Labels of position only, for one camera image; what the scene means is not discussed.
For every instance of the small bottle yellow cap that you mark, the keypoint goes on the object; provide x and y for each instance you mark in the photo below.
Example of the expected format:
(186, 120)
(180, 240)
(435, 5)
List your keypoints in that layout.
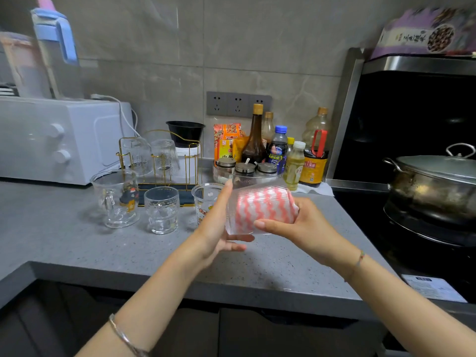
(290, 141)

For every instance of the person's right hand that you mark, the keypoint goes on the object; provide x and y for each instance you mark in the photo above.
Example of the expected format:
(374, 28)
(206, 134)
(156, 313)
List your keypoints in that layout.
(320, 237)

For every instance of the cartoon cat print glass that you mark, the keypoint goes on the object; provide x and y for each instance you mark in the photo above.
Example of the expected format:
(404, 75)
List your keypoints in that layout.
(204, 198)

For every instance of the yellow seasoning pouch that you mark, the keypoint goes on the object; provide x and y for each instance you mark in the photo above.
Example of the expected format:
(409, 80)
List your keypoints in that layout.
(240, 148)

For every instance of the short textured glass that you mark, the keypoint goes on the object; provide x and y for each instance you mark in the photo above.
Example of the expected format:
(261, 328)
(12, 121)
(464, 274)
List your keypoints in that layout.
(161, 213)

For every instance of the stack of flat coasters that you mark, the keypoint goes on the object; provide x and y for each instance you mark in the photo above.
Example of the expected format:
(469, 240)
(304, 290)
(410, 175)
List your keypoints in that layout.
(7, 91)

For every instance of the white microwave oven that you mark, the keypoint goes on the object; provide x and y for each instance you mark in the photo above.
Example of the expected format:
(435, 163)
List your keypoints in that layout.
(63, 141)

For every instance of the pink striped cloth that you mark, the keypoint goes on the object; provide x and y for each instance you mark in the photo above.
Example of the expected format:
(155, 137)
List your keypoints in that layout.
(267, 208)

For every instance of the stainless steel pot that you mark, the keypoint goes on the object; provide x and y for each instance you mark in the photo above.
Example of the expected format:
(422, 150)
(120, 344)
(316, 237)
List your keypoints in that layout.
(435, 197)

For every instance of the clear bottle brown cap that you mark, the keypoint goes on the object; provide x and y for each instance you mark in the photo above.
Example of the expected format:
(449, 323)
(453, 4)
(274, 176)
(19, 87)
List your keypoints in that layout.
(267, 127)

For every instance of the small ribbed clear glass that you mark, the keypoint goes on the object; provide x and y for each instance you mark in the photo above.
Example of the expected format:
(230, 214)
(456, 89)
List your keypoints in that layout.
(230, 226)

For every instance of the grey wall socket panel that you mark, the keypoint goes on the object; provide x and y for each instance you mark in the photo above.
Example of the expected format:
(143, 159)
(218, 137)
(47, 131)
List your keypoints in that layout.
(238, 104)

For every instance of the white label sticker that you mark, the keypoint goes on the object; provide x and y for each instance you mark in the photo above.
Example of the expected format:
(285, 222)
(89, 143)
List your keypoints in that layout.
(433, 288)

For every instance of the clear jug blue lid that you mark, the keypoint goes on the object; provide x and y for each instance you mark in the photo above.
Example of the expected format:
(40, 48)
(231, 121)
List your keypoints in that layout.
(57, 70)

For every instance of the steel pot lid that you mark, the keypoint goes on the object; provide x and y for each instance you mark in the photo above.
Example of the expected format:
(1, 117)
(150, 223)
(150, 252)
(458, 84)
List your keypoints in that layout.
(442, 167)

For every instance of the person's left forearm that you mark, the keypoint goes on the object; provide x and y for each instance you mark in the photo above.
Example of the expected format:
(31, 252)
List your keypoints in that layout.
(141, 312)

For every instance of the penguin print glass mug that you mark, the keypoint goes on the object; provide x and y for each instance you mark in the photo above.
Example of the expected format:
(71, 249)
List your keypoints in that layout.
(113, 202)

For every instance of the clear container pink lid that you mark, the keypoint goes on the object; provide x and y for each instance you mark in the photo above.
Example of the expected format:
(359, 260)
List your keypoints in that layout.
(26, 70)

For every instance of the dark bottle blue cap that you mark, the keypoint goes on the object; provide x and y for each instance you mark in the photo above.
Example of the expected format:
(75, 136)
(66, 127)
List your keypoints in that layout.
(277, 150)

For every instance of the person's left hand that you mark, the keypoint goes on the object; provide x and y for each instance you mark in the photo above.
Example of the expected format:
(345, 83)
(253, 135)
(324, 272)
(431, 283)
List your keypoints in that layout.
(208, 237)

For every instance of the glass spice jar steel lid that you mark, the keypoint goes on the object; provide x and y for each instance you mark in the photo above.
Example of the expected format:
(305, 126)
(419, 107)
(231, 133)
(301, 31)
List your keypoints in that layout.
(225, 163)
(267, 168)
(245, 168)

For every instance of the orange seasoning packet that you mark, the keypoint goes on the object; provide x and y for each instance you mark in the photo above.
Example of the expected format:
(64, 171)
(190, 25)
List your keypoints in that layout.
(227, 141)

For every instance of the embossed ribbed clear glass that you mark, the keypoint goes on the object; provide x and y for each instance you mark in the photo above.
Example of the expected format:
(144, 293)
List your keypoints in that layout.
(165, 156)

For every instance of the yellow liquid bottle white cap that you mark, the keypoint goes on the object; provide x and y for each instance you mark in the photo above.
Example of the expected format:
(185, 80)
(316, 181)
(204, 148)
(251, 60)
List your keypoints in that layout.
(293, 169)

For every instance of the white paper towel sheet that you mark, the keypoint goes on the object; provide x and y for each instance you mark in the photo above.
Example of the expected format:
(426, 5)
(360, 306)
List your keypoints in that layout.
(320, 188)

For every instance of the black plastic bowl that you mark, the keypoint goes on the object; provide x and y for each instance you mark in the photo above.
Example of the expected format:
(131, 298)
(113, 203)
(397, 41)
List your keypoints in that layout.
(185, 131)

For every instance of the purple food packet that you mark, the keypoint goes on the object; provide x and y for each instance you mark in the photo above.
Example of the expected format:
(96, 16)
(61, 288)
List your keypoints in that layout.
(405, 37)

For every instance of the clear round condiment tray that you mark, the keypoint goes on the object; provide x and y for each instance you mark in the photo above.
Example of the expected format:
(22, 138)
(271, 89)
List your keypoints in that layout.
(223, 178)

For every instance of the tall ribbed clear glass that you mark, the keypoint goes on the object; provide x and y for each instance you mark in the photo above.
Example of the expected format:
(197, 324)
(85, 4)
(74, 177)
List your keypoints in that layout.
(137, 156)

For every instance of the dark brown glass bottle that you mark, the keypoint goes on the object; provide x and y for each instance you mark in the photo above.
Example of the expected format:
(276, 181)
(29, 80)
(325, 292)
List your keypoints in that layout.
(254, 146)

